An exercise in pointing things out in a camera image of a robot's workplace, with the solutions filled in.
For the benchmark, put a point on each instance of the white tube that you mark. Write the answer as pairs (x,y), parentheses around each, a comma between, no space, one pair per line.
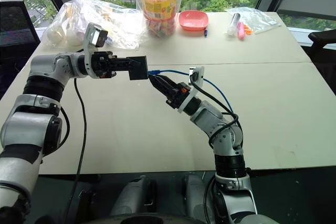
(233,23)

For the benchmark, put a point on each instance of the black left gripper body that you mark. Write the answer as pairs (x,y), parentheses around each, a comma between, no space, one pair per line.
(103,65)

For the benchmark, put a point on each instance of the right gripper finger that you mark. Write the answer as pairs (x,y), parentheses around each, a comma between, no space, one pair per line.
(168,82)
(158,85)

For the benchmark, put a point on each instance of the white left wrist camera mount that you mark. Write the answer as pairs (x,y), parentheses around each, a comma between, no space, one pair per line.
(89,35)

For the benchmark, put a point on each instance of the blue pen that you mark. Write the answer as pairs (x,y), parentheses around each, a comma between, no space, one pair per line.
(206,32)

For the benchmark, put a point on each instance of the dark rounded dome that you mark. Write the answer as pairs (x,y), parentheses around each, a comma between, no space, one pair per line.
(147,220)

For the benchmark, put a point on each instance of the pink plastic bowl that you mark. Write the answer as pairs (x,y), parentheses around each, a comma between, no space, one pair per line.
(193,19)

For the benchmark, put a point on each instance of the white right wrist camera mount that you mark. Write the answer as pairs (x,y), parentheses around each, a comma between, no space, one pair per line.
(200,73)

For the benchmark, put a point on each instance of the black chair with armrest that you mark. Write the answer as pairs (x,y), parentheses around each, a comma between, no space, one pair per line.
(324,43)

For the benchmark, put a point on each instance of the clear plastic bag white contents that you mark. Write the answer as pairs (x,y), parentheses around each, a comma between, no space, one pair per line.
(78,14)

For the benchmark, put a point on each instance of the clear zip bag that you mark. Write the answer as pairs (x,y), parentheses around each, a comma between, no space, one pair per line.
(258,19)

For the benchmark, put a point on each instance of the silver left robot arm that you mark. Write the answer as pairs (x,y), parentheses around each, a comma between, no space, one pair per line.
(42,64)

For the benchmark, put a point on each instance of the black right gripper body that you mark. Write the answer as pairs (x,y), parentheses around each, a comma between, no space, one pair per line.
(178,95)

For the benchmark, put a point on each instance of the orange small pieces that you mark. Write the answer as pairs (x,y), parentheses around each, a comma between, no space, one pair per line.
(247,30)

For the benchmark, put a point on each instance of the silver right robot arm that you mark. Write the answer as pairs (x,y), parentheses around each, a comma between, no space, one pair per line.
(210,120)

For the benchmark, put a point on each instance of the black mesh office chair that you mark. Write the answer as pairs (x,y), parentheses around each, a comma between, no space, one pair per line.
(15,32)

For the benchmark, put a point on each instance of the small black box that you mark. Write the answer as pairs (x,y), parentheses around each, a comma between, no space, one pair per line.
(138,73)

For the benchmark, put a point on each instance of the pink highlighter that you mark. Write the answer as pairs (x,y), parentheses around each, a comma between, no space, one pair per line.
(241,31)

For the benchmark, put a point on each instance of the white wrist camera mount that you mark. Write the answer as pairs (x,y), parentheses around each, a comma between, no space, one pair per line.
(200,73)
(89,35)

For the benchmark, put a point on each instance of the candy jar in plastic bag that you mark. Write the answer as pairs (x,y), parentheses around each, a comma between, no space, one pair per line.
(160,3)

